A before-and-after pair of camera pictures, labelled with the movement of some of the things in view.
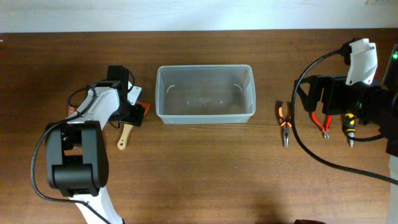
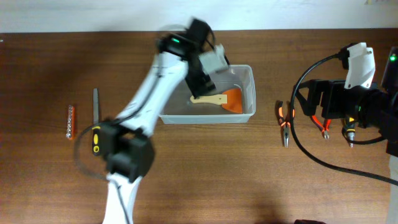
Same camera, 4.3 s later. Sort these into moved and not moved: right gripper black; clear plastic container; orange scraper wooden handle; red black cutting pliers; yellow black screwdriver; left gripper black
Moved: orange scraper wooden handle; left gripper black
Not moved: red black cutting pliers; right gripper black; yellow black screwdriver; clear plastic container
